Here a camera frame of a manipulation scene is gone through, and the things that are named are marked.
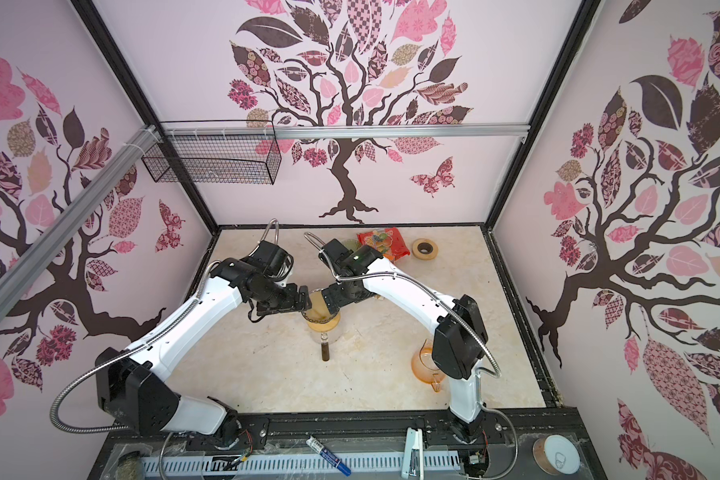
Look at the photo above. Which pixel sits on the blue white marker pen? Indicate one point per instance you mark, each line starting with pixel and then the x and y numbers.
pixel 317 447

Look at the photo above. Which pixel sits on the clear glass carafe brown handle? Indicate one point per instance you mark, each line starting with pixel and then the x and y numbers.
pixel 326 340

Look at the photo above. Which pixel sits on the left aluminium rail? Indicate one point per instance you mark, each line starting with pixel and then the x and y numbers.
pixel 41 253

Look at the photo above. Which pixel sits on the brown paper coffee filter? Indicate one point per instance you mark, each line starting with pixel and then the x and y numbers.
pixel 316 296

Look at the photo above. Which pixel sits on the clear ribbed glass dripper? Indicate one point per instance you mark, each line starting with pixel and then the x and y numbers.
pixel 320 314

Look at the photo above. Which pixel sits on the red snack bag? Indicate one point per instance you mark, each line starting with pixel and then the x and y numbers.
pixel 388 241

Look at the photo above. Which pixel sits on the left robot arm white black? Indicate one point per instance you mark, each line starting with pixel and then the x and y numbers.
pixel 132 384

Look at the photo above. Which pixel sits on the white slotted cable duct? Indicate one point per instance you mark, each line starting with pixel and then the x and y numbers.
pixel 278 464

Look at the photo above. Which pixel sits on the orange glass pitcher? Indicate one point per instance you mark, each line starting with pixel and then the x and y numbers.
pixel 425 369

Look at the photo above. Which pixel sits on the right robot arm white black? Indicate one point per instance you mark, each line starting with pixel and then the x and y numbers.
pixel 458 333

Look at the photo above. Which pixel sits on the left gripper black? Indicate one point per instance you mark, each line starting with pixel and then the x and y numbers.
pixel 289 302

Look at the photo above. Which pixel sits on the aluminium rail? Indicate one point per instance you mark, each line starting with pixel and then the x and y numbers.
pixel 350 132
pixel 41 253

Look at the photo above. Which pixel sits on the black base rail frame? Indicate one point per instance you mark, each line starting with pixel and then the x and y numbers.
pixel 503 448

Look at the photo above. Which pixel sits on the back aluminium rail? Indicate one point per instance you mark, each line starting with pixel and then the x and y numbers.
pixel 350 132

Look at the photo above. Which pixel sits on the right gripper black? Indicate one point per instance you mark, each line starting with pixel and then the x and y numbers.
pixel 340 302

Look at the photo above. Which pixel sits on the black wire basket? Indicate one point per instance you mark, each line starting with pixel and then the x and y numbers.
pixel 215 152

